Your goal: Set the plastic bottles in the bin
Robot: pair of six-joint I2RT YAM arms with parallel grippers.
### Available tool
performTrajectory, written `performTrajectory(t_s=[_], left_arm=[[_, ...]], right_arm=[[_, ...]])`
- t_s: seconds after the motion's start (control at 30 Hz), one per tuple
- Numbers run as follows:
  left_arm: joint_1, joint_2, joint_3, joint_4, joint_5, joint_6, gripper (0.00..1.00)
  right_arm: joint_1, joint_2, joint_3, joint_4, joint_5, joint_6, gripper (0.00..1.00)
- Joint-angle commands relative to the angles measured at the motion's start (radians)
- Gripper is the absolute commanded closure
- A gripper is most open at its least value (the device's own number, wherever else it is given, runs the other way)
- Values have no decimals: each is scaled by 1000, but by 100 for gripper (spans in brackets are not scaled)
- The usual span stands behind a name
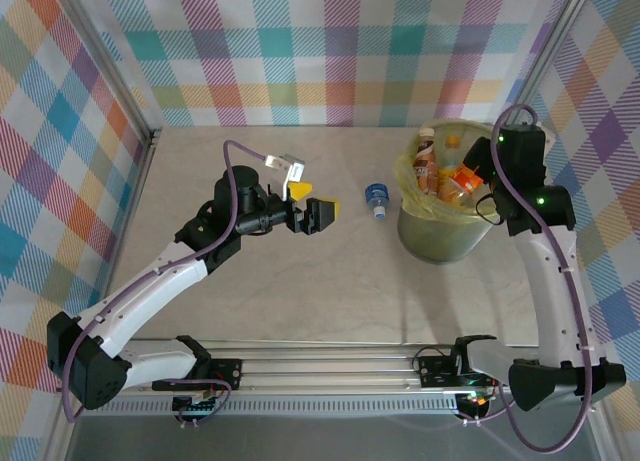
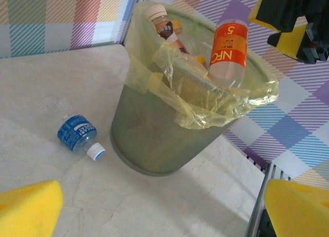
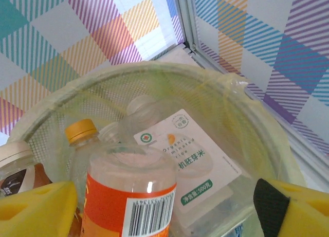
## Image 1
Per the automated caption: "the clear bottle orange cap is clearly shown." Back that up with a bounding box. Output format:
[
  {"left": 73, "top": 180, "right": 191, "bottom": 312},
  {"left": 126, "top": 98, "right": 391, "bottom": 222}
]
[{"left": 442, "top": 135, "right": 464, "bottom": 175}]

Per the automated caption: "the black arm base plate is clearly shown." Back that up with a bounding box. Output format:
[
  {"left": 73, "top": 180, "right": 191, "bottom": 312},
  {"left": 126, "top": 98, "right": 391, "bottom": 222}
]
[
  {"left": 417, "top": 349, "right": 471, "bottom": 389},
  {"left": 202, "top": 358, "right": 244, "bottom": 388}
]

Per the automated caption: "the metal mesh waste bin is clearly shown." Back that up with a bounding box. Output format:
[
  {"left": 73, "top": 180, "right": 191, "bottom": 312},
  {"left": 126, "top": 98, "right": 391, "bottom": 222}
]
[{"left": 394, "top": 120, "right": 501, "bottom": 266}]

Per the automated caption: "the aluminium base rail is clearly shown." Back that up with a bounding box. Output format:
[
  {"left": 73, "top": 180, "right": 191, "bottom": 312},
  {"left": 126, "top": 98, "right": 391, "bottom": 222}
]
[{"left": 54, "top": 336, "right": 601, "bottom": 417}]

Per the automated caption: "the clear bottle blue label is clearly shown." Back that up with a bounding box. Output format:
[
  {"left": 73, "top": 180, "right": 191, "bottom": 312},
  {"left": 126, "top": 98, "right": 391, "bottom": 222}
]
[{"left": 363, "top": 181, "right": 391, "bottom": 220}]

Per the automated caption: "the mesh bin with yellow bag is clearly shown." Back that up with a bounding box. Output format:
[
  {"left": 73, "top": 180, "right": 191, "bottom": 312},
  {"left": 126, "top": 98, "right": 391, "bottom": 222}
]
[{"left": 393, "top": 120, "right": 501, "bottom": 227}]

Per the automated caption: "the orange label bottle gold cap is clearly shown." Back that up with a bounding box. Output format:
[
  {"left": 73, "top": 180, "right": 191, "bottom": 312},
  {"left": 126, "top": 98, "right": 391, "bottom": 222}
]
[{"left": 439, "top": 161, "right": 486, "bottom": 205}]

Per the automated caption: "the aluminium frame post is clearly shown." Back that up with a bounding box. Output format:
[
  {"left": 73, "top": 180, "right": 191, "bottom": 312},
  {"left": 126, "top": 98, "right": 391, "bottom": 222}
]
[
  {"left": 507, "top": 0, "right": 599, "bottom": 120},
  {"left": 47, "top": 0, "right": 162, "bottom": 150}
]

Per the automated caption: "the small circuit board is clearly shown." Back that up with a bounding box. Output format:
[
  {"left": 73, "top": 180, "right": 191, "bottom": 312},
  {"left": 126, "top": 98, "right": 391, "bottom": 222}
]
[
  {"left": 457, "top": 390, "right": 494, "bottom": 412},
  {"left": 172, "top": 393, "right": 221, "bottom": 415}
]

